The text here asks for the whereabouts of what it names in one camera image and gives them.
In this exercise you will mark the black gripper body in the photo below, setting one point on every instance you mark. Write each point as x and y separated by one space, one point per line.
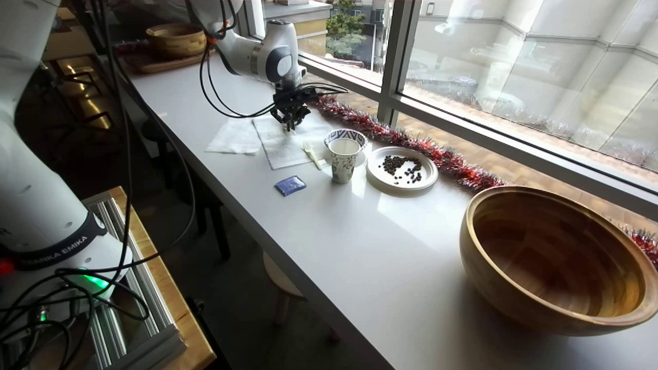
295 97

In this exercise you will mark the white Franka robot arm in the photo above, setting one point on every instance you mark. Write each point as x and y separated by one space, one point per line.
42 207

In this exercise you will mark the small blue square packet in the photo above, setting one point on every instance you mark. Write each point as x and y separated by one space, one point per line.
290 185

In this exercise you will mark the white round plate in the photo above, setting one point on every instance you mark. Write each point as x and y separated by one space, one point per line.
377 176

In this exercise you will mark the white embossed paper towel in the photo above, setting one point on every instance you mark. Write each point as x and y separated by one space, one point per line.
280 146
238 137

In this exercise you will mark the patterned paper cup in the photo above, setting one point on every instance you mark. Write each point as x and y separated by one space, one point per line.
342 168

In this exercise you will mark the white cup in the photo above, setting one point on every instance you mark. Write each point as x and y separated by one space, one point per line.
362 140

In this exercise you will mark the dark beans pile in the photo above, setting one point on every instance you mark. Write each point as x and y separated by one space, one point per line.
401 168

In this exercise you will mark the small wooden bowl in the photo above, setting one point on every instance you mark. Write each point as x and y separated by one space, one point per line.
178 42

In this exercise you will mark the dark wooden tray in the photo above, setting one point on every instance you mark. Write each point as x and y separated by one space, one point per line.
165 64

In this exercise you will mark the red tinsel garland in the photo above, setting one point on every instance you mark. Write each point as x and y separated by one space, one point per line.
438 155

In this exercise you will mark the wooden stool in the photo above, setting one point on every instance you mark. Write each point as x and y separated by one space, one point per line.
280 274

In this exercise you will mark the gold metal rack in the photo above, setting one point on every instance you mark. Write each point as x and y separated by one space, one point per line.
85 103

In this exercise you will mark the light wooden table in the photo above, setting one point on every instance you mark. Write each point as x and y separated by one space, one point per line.
184 325

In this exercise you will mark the large wooden bowl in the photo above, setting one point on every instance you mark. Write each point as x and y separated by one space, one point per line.
495 274

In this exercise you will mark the grey window frame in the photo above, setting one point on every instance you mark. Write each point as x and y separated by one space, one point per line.
401 55

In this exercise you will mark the aluminium rail frame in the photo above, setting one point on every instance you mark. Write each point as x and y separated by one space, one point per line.
155 322

